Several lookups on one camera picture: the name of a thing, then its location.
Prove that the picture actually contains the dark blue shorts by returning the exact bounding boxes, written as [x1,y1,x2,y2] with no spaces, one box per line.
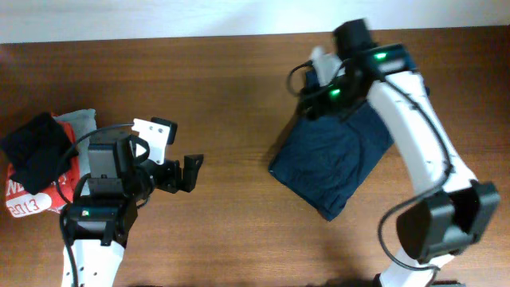
[268,67,395,222]

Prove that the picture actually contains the black folded garment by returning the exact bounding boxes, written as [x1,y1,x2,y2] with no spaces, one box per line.
[1,112,77,195]

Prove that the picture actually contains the grey folded garment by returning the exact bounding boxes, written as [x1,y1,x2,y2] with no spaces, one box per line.
[54,109,96,201]

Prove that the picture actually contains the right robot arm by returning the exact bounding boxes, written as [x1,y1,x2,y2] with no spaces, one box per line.
[298,19,500,287]

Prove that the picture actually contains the red printed t-shirt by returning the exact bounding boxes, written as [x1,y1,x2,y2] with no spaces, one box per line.
[5,112,80,218]

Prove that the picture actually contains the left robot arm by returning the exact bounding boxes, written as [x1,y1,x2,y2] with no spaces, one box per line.
[60,131,204,286]

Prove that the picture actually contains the right black cable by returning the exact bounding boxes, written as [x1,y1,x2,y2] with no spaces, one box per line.
[285,59,455,273]

